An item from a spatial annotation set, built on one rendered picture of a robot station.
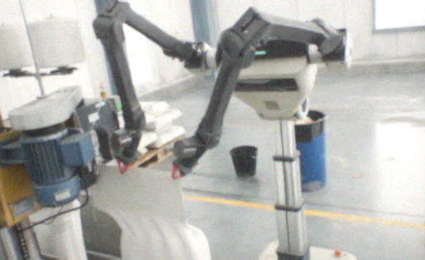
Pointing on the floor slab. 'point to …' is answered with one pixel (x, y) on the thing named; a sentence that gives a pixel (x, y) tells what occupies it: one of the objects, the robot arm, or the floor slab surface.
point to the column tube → (2, 241)
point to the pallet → (157, 154)
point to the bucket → (244, 160)
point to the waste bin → (311, 150)
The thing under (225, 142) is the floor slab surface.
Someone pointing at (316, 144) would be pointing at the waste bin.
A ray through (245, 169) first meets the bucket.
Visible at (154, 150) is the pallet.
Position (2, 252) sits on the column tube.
